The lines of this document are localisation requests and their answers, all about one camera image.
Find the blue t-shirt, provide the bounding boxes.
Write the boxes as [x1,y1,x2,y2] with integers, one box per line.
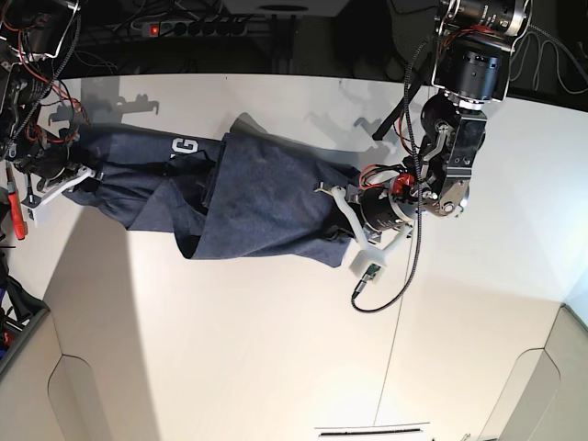
[69,124,358,267]

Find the grey storage bin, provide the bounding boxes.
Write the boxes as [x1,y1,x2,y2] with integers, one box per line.
[1,264,50,379]

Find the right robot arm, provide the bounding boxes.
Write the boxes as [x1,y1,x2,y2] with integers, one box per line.
[1,1,357,251]

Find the black power strip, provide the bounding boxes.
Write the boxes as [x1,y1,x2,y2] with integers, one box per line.
[130,16,277,39]

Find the black braided right cable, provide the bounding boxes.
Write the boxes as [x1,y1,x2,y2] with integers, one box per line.
[350,34,442,314]

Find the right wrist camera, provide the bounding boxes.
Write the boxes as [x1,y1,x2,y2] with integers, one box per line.
[21,200,50,228]

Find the black braided left cable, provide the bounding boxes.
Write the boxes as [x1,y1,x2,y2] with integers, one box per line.
[8,0,86,148]

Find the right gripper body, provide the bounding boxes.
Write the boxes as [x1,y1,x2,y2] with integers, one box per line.
[13,146,99,205]

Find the red handled cutters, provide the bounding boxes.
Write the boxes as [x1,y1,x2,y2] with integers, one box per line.
[6,162,28,241]

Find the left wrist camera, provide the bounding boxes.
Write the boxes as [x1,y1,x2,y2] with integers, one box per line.
[349,248,386,298]

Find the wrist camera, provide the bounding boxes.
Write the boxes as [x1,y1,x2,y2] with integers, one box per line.
[21,200,50,228]
[349,248,386,298]

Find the black braided cable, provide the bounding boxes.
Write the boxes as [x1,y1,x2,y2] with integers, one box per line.
[350,34,442,314]
[8,0,86,148]

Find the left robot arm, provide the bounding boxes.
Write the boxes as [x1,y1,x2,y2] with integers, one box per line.
[345,1,532,243]

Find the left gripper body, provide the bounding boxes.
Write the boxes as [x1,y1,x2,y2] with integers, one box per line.
[315,181,421,249]

